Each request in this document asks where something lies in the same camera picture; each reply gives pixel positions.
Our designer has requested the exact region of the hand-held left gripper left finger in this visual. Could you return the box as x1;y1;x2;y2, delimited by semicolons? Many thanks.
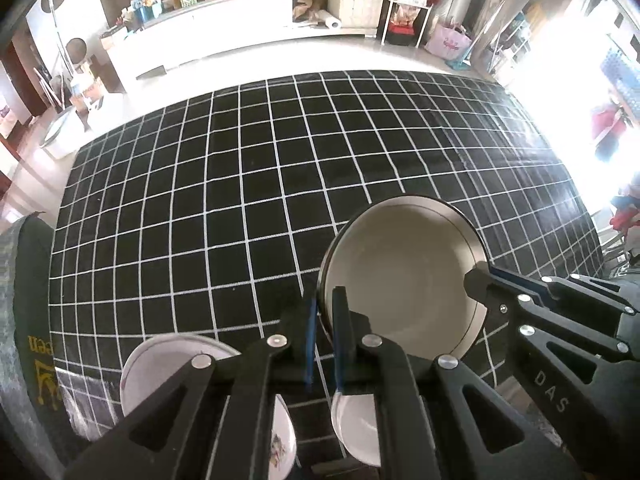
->
62;297;320;480

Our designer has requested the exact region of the beige round bowl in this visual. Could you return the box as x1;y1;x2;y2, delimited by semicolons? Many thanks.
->
319;195;489;362

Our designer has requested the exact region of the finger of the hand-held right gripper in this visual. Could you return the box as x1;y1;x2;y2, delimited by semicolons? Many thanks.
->
541;273;640;316
464;261;632;362

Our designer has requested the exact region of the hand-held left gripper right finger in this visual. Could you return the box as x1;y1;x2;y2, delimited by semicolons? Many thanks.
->
332;286;583;480

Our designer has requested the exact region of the white tufted box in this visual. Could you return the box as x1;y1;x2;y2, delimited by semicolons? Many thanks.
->
327;0;384;39

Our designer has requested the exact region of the plain white bowl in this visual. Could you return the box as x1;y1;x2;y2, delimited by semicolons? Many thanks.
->
330;391;387;467

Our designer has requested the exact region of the teal box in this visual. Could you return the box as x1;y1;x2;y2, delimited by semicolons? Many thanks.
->
135;2;164;24

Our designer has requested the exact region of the bear print plate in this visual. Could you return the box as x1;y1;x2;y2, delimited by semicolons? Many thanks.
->
120;334;297;480

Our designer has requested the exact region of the black checked tablecloth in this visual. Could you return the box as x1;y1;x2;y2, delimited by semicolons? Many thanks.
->
47;70;608;480

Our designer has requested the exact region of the pink bag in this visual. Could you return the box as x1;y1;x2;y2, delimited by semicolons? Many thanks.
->
425;22;474;64

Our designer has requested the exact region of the red garment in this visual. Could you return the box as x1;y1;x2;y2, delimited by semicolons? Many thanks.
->
591;104;627;162

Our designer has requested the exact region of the white wire shelf rack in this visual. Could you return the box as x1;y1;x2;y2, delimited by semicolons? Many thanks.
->
381;0;447;49

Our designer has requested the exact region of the white bin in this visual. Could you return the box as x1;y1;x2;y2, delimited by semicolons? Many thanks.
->
37;106;82;162

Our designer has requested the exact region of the long white cabinet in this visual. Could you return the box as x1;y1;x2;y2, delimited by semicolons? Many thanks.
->
106;0;387;95

